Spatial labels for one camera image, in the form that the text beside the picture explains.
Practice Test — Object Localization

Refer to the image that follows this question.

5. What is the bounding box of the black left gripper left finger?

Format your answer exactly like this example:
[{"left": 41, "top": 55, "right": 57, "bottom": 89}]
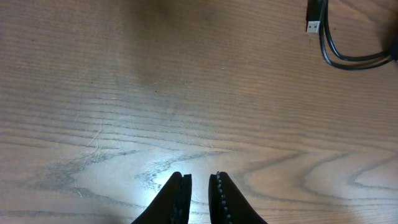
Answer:
[{"left": 132, "top": 172, "right": 192, "bottom": 224}]

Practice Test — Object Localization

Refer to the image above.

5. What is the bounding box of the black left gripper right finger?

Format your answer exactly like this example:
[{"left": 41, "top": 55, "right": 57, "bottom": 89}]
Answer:
[{"left": 208, "top": 172, "right": 267, "bottom": 224}]

